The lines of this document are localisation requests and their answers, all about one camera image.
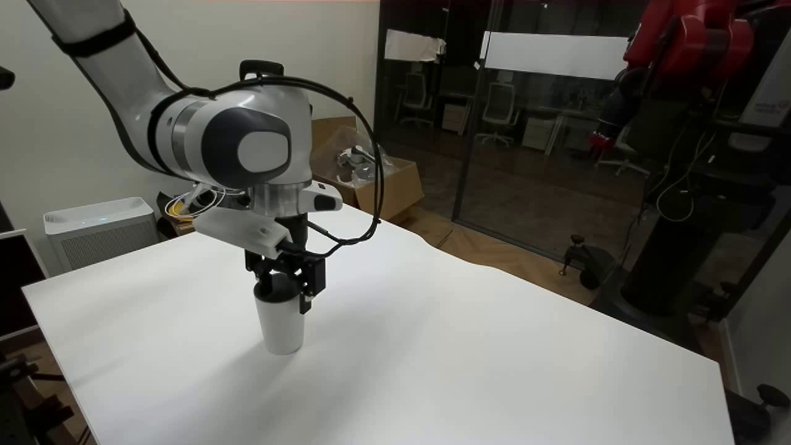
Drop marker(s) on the white office chair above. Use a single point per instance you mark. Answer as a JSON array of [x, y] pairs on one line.
[[497, 113]]

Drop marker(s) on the white ceramic mug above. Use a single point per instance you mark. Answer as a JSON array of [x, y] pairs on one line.
[[280, 319]]

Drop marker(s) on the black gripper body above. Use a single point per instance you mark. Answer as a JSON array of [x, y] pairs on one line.
[[289, 266]]

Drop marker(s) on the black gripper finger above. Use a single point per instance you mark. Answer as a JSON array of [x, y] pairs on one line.
[[304, 300], [263, 287]]

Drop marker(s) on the red and black robot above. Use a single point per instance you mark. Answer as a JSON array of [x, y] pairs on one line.
[[705, 99]]

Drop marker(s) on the white air purifier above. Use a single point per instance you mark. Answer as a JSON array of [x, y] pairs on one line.
[[99, 231]]

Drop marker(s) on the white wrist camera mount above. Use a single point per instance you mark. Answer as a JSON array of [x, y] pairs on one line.
[[263, 226]]

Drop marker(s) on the cardboard box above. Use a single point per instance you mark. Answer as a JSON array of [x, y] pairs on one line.
[[345, 157]]

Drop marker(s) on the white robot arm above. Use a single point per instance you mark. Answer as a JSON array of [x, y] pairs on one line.
[[249, 138]]

